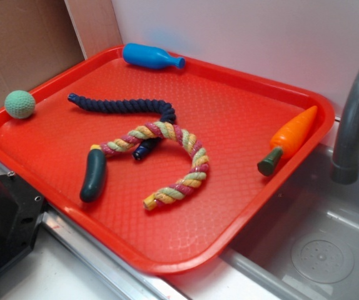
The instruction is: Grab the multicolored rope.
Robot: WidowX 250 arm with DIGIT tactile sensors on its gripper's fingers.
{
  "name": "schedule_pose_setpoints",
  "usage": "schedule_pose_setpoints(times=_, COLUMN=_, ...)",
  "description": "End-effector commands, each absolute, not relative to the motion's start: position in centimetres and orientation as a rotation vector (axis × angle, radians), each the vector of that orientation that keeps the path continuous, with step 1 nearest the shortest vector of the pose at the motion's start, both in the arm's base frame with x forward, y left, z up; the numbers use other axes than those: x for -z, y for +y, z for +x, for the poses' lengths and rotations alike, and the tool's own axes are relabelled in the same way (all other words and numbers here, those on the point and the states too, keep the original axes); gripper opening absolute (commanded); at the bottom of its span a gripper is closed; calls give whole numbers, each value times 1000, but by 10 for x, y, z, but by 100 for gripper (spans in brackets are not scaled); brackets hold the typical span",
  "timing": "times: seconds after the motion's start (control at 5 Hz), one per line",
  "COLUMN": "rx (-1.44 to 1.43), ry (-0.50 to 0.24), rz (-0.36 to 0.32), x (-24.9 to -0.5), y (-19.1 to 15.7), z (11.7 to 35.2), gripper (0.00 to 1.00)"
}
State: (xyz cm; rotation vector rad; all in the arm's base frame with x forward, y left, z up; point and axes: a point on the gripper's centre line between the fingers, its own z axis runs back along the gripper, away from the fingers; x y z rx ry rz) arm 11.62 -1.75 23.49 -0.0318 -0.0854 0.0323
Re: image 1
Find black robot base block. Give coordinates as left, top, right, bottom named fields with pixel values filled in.
left=0, top=173, right=45, bottom=274

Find red plastic tray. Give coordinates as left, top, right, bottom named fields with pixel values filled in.
left=0, top=47, right=334, bottom=275

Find dark green toy cucumber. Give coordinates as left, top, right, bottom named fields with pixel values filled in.
left=79, top=149, right=106, bottom=203

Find blue toy bottle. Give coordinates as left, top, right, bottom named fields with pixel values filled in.
left=123, top=43, right=186, bottom=69

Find orange toy carrot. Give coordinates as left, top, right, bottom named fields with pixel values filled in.
left=257, top=106, right=318, bottom=176

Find green dimpled ball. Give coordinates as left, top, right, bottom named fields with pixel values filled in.
left=4, top=90, right=36, bottom=119

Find grey toy sink basin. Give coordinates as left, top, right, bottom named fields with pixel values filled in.
left=169, top=147, right=359, bottom=299

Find grey toy faucet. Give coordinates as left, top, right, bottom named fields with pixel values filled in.
left=331, top=45, right=359, bottom=185

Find brown cardboard panel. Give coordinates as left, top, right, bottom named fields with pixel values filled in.
left=0, top=1, right=122, bottom=108

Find multicolored twisted rope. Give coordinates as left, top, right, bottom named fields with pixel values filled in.
left=90, top=121, right=210, bottom=211

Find dark blue twisted rope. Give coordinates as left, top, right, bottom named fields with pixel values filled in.
left=67, top=92, right=177, bottom=163

